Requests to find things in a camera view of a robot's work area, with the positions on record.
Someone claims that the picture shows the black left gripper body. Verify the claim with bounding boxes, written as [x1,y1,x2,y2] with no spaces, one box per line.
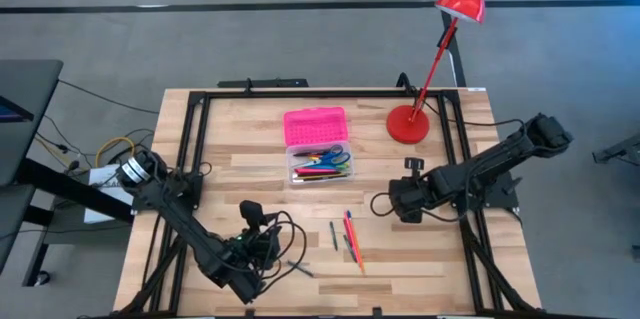
[228,201,284,274]

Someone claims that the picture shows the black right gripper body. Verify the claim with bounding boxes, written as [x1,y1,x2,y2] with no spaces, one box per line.
[388,157,444,224]

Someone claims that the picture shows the pink pencil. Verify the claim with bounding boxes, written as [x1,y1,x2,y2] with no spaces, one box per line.
[342,211,362,266]

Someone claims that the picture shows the blue handled scissors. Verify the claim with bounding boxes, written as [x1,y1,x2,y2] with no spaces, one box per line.
[293,144,352,169]

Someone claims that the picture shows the orange pencil blue eraser cap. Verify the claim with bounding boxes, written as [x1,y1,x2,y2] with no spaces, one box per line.
[346,209,367,277]

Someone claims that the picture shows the pink highlighter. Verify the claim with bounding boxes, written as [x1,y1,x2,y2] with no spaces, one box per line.
[294,167,342,177]

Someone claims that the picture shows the clear supply box pink lid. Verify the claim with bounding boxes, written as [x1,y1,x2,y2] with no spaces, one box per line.
[282,105,356,187]

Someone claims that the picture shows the white box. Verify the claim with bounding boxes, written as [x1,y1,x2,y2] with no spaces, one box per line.
[82,162,136,225]

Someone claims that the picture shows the black power strip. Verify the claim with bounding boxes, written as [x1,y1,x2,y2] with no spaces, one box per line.
[216,77,311,90]

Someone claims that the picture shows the black support beam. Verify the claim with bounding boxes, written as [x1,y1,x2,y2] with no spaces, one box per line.
[17,157,137,224]

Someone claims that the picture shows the black tripod leg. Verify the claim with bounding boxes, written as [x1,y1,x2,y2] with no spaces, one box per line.
[592,132,640,166]

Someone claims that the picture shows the dark grey desk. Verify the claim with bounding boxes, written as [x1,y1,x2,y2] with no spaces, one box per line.
[0,58,65,273]

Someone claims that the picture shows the black tablet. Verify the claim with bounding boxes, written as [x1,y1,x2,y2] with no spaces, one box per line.
[0,94,35,124]

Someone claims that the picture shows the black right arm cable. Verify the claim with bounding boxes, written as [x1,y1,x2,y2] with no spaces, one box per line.
[369,189,464,224]

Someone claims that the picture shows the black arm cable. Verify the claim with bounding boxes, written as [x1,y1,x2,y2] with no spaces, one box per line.
[369,189,464,224]
[259,210,309,294]

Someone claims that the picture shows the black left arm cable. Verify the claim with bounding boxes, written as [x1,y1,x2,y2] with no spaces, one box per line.
[259,210,309,294]

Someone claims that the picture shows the black table frame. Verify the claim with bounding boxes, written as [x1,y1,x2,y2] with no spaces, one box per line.
[77,87,619,319]

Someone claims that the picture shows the yellow cable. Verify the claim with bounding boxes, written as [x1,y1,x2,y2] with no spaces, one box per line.
[93,135,137,169]

